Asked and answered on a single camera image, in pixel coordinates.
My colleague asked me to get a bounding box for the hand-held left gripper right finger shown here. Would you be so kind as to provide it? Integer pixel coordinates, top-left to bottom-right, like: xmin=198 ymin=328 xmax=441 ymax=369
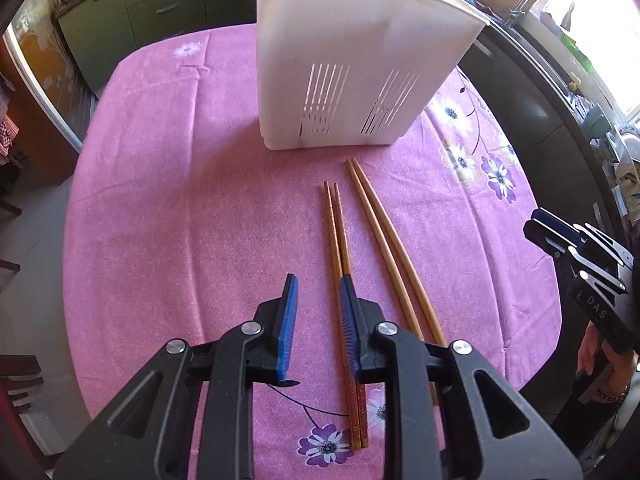
xmin=339 ymin=275 xmax=583 ymax=480

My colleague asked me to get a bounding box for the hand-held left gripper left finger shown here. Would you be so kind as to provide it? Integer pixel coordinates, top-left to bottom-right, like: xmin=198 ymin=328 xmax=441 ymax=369
xmin=52 ymin=273 xmax=301 ymax=480

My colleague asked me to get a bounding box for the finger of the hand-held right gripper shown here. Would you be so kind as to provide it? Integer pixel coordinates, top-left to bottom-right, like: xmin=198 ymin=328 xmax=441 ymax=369
xmin=523 ymin=221 xmax=568 ymax=261
xmin=531 ymin=208 xmax=581 ymax=243

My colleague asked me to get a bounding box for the plain bamboo chopstick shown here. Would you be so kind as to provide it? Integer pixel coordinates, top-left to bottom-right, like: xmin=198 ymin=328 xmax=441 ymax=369
xmin=351 ymin=157 xmax=448 ymax=348
xmin=346 ymin=160 xmax=441 ymax=407

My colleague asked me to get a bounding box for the patterned orange chopstick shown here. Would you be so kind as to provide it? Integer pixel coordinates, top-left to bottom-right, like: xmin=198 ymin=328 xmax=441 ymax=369
xmin=333 ymin=182 xmax=371 ymax=448
xmin=323 ymin=181 xmax=362 ymax=452

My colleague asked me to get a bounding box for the white plastic utensil holder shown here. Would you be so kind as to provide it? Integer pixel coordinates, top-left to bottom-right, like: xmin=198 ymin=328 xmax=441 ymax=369
xmin=252 ymin=0 xmax=492 ymax=152

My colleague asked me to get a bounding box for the person's right hand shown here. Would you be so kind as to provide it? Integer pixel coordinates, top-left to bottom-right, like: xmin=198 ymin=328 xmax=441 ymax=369
xmin=577 ymin=327 xmax=628 ymax=391

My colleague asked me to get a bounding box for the white dish rack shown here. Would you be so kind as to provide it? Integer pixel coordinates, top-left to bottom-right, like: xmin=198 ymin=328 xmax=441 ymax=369
xmin=605 ymin=130 xmax=640 ymax=196

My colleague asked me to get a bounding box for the grey blue mug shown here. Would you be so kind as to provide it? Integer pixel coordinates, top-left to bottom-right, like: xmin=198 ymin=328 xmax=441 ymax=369
xmin=582 ymin=105 xmax=608 ymax=138

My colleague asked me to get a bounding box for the purple floral tablecloth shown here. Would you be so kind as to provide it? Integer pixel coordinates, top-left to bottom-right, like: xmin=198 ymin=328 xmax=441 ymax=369
xmin=62 ymin=22 xmax=561 ymax=480

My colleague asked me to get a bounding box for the green plastic basin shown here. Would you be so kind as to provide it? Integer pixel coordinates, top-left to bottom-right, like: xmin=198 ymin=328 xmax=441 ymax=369
xmin=560 ymin=30 xmax=596 ymax=76

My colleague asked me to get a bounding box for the dark stone countertop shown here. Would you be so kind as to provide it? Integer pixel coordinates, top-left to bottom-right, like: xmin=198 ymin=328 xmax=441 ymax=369
xmin=480 ymin=0 xmax=606 ymax=131

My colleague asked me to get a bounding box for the kitchen window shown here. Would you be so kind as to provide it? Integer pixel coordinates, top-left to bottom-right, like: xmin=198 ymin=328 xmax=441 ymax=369
xmin=550 ymin=0 xmax=640 ymax=131

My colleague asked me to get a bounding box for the dark wooden chair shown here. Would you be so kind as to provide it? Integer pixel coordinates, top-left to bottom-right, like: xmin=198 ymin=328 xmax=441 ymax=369
xmin=0 ymin=354 xmax=53 ymax=466

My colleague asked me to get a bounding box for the checkered apron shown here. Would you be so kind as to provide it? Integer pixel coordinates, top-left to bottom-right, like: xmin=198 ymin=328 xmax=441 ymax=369
xmin=0 ymin=72 xmax=21 ymax=161

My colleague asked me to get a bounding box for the sliding glass door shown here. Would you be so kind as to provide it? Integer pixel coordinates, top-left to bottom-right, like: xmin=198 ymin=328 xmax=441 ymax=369
xmin=10 ymin=0 xmax=96 ymax=153

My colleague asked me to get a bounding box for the beaded bracelet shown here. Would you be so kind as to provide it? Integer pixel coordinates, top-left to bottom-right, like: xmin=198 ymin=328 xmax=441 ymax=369
xmin=597 ymin=384 xmax=630 ymax=404

